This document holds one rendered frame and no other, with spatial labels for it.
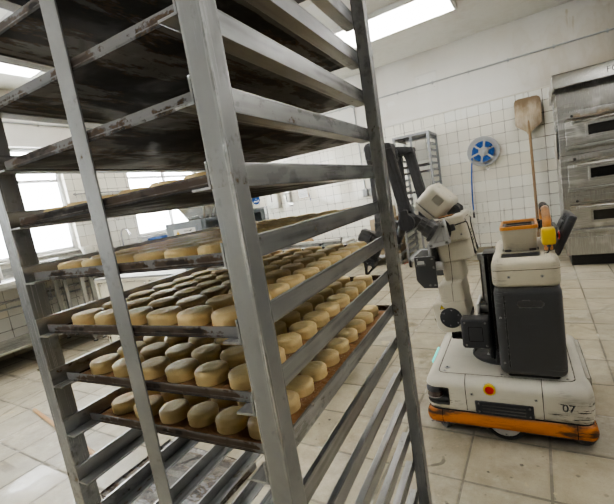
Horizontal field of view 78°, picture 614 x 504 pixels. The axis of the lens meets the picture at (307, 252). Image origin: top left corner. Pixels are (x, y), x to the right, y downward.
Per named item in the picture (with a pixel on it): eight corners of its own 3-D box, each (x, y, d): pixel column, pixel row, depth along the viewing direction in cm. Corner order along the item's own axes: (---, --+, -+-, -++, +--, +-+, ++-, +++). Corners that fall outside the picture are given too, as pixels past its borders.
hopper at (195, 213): (175, 223, 265) (171, 203, 263) (227, 214, 313) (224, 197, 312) (206, 217, 251) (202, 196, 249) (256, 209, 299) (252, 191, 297)
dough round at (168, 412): (161, 429, 62) (159, 417, 62) (160, 415, 66) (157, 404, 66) (193, 417, 64) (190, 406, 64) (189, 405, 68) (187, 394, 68)
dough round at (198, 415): (182, 428, 61) (180, 416, 61) (200, 410, 66) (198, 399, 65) (209, 429, 59) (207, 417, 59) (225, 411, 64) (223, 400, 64)
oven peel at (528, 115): (526, 255, 504) (513, 99, 499) (526, 255, 508) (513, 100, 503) (553, 254, 488) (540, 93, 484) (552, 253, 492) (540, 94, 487)
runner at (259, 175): (366, 178, 99) (365, 167, 98) (377, 177, 98) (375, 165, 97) (192, 193, 43) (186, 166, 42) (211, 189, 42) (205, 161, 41)
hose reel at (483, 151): (506, 213, 534) (498, 133, 519) (505, 215, 520) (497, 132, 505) (474, 217, 556) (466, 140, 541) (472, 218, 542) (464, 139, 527)
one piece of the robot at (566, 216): (549, 253, 189) (569, 209, 181) (555, 270, 158) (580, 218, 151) (524, 245, 193) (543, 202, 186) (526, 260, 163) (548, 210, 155)
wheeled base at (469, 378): (579, 374, 205) (576, 330, 202) (602, 449, 151) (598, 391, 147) (448, 365, 238) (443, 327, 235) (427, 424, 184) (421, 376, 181)
